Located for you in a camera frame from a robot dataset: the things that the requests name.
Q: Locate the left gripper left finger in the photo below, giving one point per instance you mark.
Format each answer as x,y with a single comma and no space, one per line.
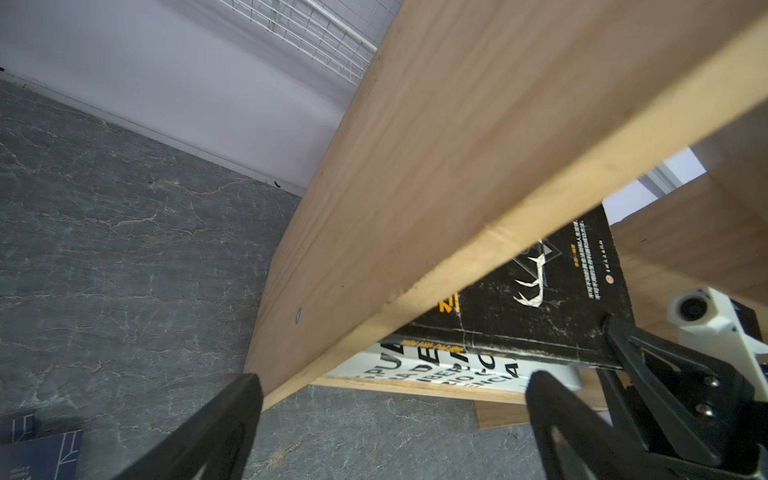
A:
214,443

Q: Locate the white wire rack basket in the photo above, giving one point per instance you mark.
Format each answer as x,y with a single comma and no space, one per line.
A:
342,36

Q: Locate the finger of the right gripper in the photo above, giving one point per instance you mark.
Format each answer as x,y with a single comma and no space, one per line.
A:
685,409

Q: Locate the black book antler cover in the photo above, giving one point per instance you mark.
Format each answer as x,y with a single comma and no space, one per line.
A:
549,304

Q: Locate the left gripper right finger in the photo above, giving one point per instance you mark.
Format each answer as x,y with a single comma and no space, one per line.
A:
575,443

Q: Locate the white book black lettering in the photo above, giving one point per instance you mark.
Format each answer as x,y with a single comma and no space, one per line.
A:
399,362

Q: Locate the wooden two-tier bookshelf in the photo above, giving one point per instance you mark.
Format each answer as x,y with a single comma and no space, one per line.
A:
479,129

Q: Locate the dark blue book upper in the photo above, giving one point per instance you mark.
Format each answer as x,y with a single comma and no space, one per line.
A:
25,455

